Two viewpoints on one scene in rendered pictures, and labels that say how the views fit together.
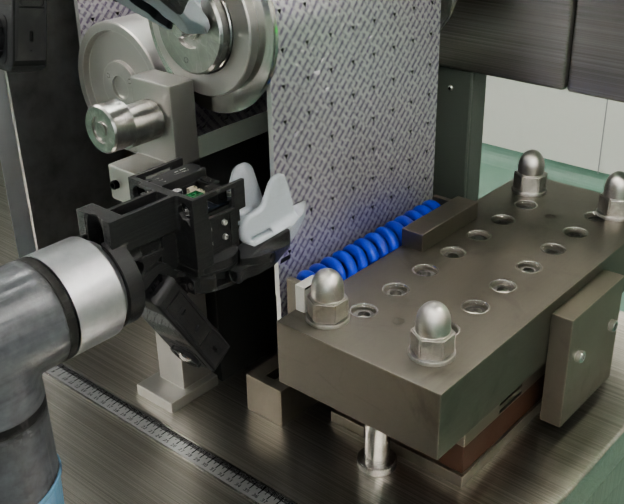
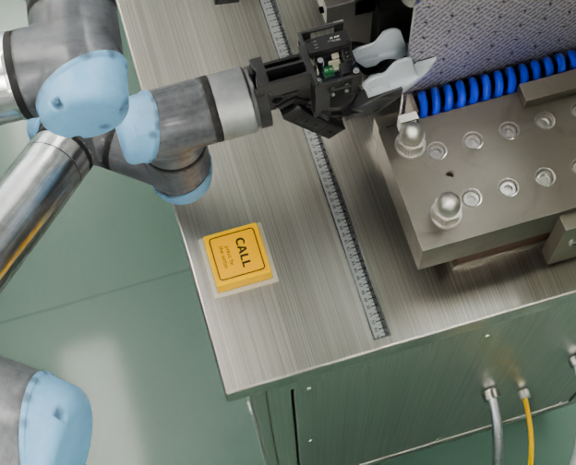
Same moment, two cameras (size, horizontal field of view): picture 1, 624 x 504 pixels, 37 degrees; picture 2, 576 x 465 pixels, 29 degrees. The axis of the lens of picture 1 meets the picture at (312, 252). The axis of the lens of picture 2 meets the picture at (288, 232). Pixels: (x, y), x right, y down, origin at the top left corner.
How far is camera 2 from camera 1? 0.79 m
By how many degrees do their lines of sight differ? 46
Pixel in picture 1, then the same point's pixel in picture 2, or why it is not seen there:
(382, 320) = (440, 167)
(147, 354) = not seen: hidden behind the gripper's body
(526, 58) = not seen: outside the picture
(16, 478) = (177, 184)
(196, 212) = (318, 90)
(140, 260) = (280, 97)
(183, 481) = (301, 172)
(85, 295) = (231, 124)
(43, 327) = (200, 137)
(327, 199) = (462, 53)
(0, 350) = (173, 145)
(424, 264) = (513, 124)
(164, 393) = not seen: hidden behind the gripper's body
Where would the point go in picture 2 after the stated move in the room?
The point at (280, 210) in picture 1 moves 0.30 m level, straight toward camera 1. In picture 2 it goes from (401, 75) to (264, 297)
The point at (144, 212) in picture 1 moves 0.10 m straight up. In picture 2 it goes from (285, 81) to (282, 29)
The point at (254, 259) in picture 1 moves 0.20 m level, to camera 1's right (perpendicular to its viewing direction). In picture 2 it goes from (360, 111) to (521, 196)
